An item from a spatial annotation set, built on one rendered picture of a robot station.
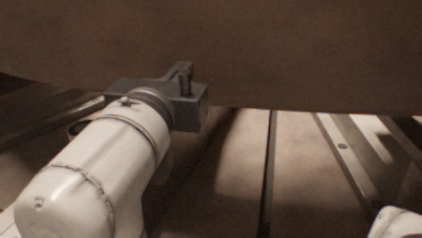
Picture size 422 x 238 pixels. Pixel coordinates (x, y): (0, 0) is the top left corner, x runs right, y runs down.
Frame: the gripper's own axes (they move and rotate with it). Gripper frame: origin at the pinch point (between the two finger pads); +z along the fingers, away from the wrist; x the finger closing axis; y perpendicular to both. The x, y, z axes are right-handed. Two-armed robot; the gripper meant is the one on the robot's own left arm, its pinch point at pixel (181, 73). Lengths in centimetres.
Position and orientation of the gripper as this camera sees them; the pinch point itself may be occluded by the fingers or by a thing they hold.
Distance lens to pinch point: 52.7
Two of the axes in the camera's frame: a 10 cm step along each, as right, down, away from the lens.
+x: -9.7, -1.0, 2.2
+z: 2.4, -5.1, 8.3
